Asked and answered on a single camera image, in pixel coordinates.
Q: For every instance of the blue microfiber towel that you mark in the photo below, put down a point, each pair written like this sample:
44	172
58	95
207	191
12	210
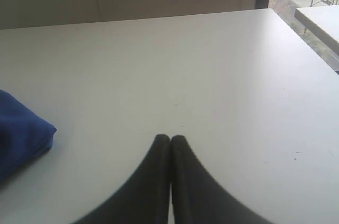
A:
24	135

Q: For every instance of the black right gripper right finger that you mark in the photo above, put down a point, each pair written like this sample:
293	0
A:
197	197

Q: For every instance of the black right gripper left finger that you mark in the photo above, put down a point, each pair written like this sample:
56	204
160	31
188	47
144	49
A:
145	196

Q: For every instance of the neighbouring white table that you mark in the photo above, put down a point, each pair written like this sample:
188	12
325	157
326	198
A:
322	21

